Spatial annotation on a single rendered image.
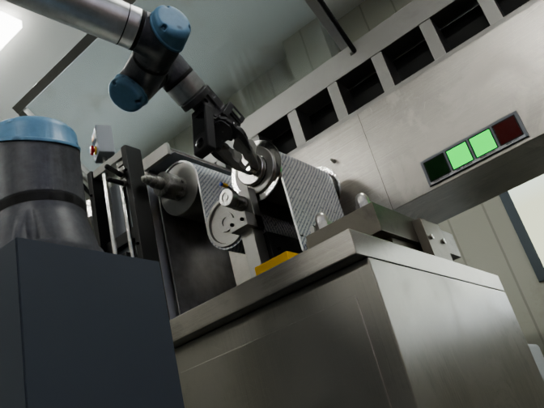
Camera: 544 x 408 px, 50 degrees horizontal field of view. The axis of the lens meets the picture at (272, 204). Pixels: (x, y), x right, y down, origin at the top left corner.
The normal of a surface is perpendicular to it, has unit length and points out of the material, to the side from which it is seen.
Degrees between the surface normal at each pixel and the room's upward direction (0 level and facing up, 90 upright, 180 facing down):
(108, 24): 151
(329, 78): 90
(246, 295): 90
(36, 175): 90
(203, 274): 90
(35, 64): 180
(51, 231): 72
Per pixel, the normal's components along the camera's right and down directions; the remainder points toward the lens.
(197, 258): 0.75, -0.44
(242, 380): -0.62, -0.19
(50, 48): 0.24, 0.88
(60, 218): 0.48, -0.72
